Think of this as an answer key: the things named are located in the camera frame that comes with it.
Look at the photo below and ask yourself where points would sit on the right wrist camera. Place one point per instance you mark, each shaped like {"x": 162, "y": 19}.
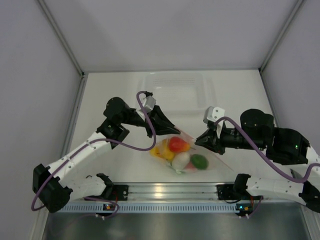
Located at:
{"x": 212, "y": 114}

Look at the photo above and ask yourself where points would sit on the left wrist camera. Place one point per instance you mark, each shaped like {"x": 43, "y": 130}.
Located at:
{"x": 148, "y": 102}

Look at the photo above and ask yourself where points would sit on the yellow fake banana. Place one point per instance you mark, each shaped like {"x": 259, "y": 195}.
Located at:
{"x": 155, "y": 152}

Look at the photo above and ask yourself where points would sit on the green fake avocado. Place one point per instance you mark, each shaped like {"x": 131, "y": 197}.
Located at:
{"x": 199, "y": 161}

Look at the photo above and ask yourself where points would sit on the red fake apple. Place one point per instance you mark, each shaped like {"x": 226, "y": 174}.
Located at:
{"x": 178, "y": 145}

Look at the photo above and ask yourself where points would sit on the clear zip top bag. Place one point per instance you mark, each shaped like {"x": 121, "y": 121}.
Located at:
{"x": 214, "y": 161}

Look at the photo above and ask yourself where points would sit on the orange fake mango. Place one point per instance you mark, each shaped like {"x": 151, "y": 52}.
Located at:
{"x": 165, "y": 151}

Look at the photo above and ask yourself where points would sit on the clear plastic perforated bin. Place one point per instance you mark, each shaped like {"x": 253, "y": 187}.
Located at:
{"x": 180, "y": 92}

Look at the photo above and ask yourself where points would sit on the white slotted cable duct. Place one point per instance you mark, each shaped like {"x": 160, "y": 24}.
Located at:
{"x": 125, "y": 207}

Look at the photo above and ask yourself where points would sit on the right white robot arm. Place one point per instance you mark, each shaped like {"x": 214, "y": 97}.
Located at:
{"x": 285, "y": 150}

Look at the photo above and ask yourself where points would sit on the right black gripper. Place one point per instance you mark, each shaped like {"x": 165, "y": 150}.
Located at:
{"x": 210, "y": 140}

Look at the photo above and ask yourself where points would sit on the pink fake peach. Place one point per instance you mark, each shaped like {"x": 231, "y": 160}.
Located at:
{"x": 190, "y": 167}

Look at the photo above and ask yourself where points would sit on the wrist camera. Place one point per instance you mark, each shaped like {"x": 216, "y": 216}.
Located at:
{"x": 148, "y": 102}
{"x": 212, "y": 114}

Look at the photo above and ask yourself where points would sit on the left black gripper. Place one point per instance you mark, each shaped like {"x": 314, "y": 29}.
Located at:
{"x": 161, "y": 124}

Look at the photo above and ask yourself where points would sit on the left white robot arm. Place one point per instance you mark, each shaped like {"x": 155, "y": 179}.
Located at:
{"x": 55, "y": 184}

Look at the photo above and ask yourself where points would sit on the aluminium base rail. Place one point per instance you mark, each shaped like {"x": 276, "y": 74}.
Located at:
{"x": 165, "y": 191}

